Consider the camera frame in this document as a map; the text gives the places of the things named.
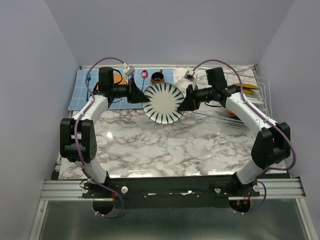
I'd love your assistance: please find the orange plate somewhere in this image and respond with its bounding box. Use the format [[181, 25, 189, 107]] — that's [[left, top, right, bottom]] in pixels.
[[227, 109, 236, 117]]

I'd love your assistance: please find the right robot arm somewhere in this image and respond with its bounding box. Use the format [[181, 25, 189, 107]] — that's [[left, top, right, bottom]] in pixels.
[[178, 67, 293, 196]]

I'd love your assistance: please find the blue striped white plate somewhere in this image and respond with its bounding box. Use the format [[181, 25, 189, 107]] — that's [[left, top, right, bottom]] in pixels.
[[142, 82, 185, 125]]

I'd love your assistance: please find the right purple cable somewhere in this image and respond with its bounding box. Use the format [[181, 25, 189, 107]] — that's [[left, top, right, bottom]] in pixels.
[[193, 59, 298, 216]]

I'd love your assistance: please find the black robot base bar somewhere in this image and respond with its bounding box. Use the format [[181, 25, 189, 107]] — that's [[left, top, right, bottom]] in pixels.
[[82, 175, 260, 209]]

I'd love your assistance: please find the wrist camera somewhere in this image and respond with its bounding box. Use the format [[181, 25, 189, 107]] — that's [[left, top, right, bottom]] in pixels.
[[184, 70, 198, 86], [123, 65, 136, 78]]

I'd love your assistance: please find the blue fork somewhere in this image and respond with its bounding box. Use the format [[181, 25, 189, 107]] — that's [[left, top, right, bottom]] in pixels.
[[86, 73, 91, 102]]

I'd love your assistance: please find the brown ceramic mug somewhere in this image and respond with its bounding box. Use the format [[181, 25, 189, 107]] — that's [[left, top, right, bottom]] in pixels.
[[151, 69, 165, 84]]

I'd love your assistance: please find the woven orange trivet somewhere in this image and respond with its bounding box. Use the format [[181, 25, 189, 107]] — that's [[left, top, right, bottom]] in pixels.
[[97, 71, 126, 89]]

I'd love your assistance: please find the blue grid placemat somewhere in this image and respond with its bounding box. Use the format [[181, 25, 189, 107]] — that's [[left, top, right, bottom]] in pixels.
[[68, 68, 174, 111]]

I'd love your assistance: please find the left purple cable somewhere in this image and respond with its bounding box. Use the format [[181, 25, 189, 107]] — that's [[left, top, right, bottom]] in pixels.
[[74, 57, 128, 219]]

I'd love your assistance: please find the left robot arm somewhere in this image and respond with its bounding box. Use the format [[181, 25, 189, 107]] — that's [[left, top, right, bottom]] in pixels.
[[60, 65, 149, 198]]

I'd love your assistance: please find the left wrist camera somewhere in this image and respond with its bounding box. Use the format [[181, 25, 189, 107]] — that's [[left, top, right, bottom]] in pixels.
[[123, 65, 136, 78]]

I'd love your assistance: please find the iridescent knife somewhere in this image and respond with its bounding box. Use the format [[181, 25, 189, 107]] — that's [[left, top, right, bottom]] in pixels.
[[130, 74, 135, 85]]

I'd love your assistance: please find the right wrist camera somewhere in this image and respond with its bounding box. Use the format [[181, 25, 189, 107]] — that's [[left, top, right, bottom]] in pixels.
[[184, 70, 198, 86]]

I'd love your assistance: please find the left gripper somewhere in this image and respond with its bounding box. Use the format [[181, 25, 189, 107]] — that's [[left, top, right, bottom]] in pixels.
[[109, 77, 149, 103]]

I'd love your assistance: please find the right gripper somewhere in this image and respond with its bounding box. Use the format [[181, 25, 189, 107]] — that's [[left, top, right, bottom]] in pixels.
[[178, 84, 216, 112]]

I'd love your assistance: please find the white wire dish rack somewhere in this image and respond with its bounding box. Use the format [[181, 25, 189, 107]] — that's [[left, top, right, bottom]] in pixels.
[[196, 65, 272, 124]]

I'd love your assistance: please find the aluminium frame rail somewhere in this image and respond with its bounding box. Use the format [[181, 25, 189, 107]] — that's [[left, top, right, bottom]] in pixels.
[[40, 178, 306, 201]]

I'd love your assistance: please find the purple cable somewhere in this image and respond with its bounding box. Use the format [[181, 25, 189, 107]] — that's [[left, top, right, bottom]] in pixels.
[[193, 59, 298, 216], [74, 57, 128, 219]]

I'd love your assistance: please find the yellow plate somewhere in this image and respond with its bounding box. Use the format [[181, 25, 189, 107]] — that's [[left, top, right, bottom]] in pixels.
[[242, 83, 259, 92]]

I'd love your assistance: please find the iridescent spoon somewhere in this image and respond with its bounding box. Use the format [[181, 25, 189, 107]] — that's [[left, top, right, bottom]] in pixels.
[[141, 69, 149, 92]]

